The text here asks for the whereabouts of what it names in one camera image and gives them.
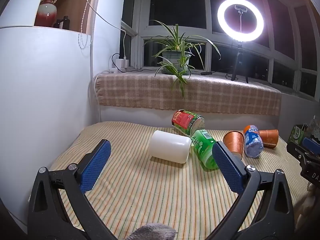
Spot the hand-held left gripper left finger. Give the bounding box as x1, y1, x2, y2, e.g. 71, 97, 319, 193
27, 139, 118, 240

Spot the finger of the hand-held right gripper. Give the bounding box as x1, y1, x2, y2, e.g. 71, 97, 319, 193
287, 137, 320, 161

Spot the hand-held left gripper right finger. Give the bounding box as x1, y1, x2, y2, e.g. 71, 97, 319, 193
205, 141, 295, 240

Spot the white plastic cup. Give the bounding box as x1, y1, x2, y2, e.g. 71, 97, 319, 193
149, 130, 192, 164

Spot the orange paper cup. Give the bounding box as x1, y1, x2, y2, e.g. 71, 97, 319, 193
258, 129, 279, 149
223, 130, 244, 161

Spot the green cardboard box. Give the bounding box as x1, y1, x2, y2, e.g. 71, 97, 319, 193
290, 124, 310, 145

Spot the green soda can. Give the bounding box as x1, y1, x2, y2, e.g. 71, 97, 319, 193
191, 129, 220, 172

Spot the blue plastic bottle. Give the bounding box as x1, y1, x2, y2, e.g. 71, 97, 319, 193
243, 125, 264, 158

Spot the striped bed sheet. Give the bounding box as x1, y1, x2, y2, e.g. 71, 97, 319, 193
48, 121, 313, 240

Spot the red and green can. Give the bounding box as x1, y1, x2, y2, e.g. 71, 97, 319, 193
171, 110, 206, 137

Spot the checked cloth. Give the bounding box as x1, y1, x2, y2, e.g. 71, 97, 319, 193
95, 71, 282, 117

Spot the grey fuzzy cover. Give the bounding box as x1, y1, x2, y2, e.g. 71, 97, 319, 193
124, 224, 178, 240

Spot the white charger plug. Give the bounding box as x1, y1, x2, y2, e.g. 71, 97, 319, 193
116, 57, 129, 69

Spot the potted spider plant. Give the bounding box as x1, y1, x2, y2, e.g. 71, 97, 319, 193
144, 20, 222, 99

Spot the red and white vase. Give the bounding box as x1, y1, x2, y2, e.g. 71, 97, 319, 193
34, 0, 64, 27

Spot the white beaded cord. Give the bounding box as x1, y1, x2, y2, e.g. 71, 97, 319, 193
78, 0, 98, 49

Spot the ring light on tripod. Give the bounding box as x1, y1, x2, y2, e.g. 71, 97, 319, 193
217, 0, 264, 84

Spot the white charging cable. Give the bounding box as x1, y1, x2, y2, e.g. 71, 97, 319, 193
76, 0, 127, 61

